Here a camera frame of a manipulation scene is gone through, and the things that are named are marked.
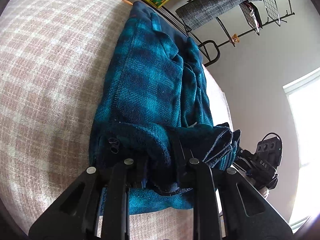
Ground small brown teddy bear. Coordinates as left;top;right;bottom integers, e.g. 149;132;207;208
231;34;240;43

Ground black metal clothes rack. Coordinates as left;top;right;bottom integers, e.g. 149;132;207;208
80;0;296;68

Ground folded clothes on shelf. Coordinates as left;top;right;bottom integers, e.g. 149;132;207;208
239;1;263;35

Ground window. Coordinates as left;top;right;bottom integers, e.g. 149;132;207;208
283;69;319;233

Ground teal plaid fleece jacket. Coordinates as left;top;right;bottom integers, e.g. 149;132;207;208
89;2;241;215

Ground pink checked bed blanket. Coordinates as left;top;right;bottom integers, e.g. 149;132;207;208
0;0;233;240

